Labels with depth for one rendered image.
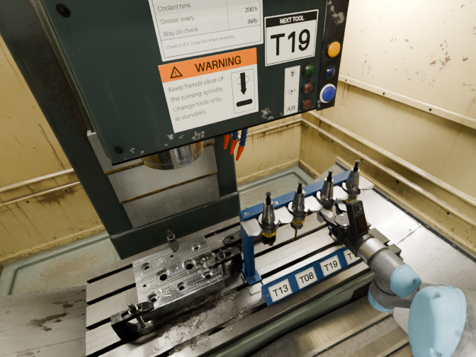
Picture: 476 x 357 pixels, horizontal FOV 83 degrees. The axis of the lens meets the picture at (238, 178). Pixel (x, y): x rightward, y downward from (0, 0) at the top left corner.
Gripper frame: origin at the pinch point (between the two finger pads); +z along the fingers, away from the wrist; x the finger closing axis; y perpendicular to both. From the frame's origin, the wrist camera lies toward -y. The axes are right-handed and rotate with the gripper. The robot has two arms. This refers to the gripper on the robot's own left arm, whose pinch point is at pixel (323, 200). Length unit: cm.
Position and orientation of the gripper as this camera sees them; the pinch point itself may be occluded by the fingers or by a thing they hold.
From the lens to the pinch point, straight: 97.7
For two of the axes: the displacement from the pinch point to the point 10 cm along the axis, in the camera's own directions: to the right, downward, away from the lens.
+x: 9.1, -2.9, 2.9
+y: 0.6, 7.9, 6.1
